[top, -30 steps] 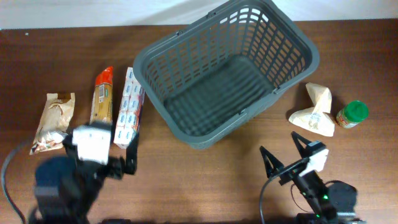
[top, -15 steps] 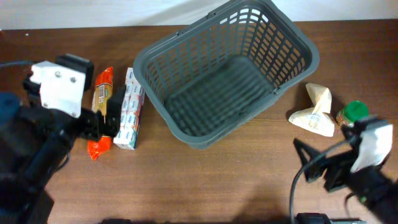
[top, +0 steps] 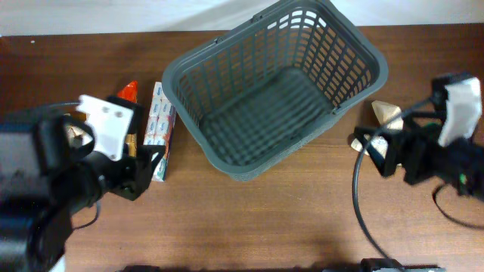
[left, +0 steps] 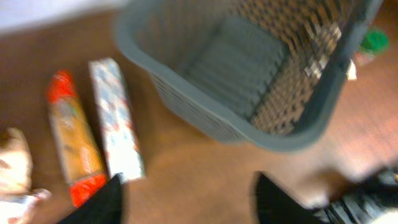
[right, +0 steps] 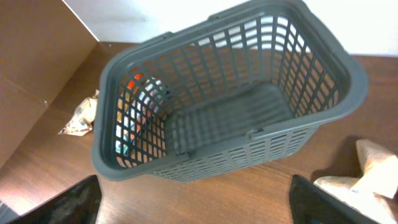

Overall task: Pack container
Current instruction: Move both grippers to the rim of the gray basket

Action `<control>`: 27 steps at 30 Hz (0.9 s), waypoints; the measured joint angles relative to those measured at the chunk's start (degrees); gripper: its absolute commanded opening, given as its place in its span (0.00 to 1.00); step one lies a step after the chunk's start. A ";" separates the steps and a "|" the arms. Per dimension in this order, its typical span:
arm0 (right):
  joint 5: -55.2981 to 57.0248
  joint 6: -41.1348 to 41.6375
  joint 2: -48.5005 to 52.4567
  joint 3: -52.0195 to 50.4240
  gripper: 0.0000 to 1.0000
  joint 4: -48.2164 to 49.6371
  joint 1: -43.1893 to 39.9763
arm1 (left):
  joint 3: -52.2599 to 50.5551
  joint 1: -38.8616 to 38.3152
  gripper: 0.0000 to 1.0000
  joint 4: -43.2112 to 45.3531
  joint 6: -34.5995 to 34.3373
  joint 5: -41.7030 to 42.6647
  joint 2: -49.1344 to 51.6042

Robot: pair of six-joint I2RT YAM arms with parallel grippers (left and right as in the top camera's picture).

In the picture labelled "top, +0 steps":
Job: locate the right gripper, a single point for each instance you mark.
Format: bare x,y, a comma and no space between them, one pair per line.
424,140

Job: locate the crumpled brown snack bag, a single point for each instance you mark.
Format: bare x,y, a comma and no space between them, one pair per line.
79,137

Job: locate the grey plastic shopping basket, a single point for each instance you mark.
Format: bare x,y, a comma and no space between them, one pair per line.
258,93

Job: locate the spaghetti packet with orange ends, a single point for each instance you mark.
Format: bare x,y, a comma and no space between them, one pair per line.
130,93

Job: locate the white tissue multipack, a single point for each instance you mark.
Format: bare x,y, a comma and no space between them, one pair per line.
160,126

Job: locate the beige paper flour bag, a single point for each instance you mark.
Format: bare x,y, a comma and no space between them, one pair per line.
384,112

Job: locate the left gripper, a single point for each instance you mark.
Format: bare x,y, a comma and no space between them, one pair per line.
136,173

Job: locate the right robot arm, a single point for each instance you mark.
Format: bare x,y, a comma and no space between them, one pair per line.
436,139

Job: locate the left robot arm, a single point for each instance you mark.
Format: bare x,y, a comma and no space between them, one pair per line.
54,164

